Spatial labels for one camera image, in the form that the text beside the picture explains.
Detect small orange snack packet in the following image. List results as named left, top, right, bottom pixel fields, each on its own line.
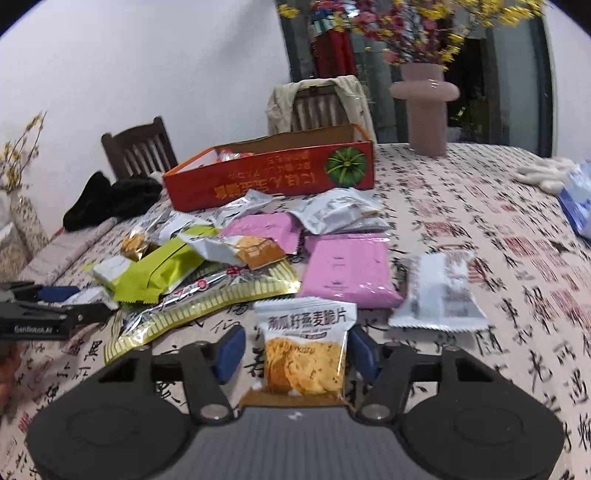
left=121, top=231, right=153, bottom=261

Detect blue white plastic bag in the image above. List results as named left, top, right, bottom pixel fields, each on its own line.
left=556, top=161, right=591, bottom=238

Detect yellow flower branches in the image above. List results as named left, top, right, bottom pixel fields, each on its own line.
left=0, top=111, right=47, bottom=191

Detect black cloth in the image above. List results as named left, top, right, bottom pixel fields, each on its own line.
left=63, top=172, right=163, bottom=232

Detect pale patterned folded cloth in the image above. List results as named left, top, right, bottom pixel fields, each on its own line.
left=28, top=217, right=121, bottom=282

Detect chair with beige jacket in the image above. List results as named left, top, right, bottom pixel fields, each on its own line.
left=268, top=76, right=378, bottom=144

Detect tall patterned vase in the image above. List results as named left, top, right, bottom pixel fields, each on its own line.
left=0, top=191, right=49, bottom=273

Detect red cardboard box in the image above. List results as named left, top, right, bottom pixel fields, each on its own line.
left=164, top=124, right=375, bottom=213

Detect pink snack packet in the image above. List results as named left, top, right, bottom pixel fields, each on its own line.
left=305, top=233, right=404, bottom=310
left=219, top=213, right=305, bottom=254

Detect dark framed glass door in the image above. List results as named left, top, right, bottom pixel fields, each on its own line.
left=277, top=0, right=555, bottom=158

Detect person's left hand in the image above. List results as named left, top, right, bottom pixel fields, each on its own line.
left=0, top=344, right=21, bottom=404

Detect green snack packet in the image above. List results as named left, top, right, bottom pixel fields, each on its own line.
left=113, top=237, right=208, bottom=305

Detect small white green packet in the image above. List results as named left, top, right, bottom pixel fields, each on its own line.
left=92, top=256, right=132, bottom=284

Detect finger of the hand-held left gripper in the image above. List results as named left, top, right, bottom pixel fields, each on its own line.
left=62, top=303, right=116, bottom=326
left=0, top=282, right=80, bottom=303

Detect gold edged silver snack packet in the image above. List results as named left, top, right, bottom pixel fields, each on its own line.
left=104, top=265, right=301, bottom=365

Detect pink vase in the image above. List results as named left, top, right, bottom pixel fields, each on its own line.
left=390, top=64, right=460, bottom=157

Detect red hanging garment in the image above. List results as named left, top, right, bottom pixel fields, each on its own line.
left=314, top=32, right=356, bottom=79

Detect pink yellow flower bouquet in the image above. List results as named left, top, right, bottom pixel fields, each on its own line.
left=277, top=0, right=546, bottom=70

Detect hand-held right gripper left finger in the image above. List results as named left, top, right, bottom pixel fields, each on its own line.
left=99, top=325, right=247, bottom=424

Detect dark wooden chair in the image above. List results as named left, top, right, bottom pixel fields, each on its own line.
left=102, top=116, right=178, bottom=181
left=291, top=78, right=352, bottom=134

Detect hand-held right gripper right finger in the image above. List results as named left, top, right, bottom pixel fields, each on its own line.
left=348, top=325, right=492, bottom=423

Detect white orange crisp packet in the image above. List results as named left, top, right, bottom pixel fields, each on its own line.
left=178, top=231, right=287, bottom=271
left=253, top=298, right=358, bottom=407

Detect white silver wafer packet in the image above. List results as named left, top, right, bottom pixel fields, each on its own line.
left=388, top=251, right=489, bottom=330

